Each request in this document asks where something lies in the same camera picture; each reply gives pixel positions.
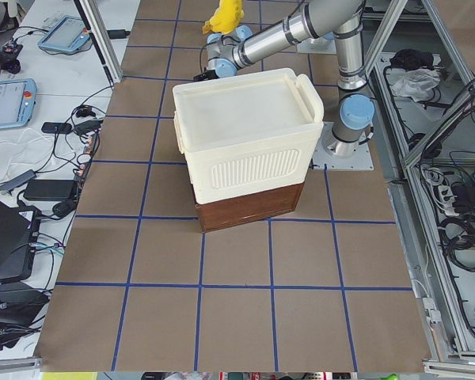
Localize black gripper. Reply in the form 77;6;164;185
193;70;218;82

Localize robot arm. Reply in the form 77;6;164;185
193;1;374;157

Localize yellow plush toy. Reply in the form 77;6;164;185
202;0;245;34

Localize white plastic storage box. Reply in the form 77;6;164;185
173;68;324;204

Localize blue teach pendant far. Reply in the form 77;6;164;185
37;16;91;55

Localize blue teach pendant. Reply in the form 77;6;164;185
0;78;37;130
37;16;91;55

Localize blue teach pendant near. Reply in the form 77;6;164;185
0;78;37;130

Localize black power adapter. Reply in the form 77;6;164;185
24;179;76;201

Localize black laptop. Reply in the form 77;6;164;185
0;201;40;283

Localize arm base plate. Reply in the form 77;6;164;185
297;32;336;55
312;122;374;171

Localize aluminium frame post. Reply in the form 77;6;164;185
74;0;123;86

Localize coiled black cables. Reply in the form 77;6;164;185
437;215;475;274

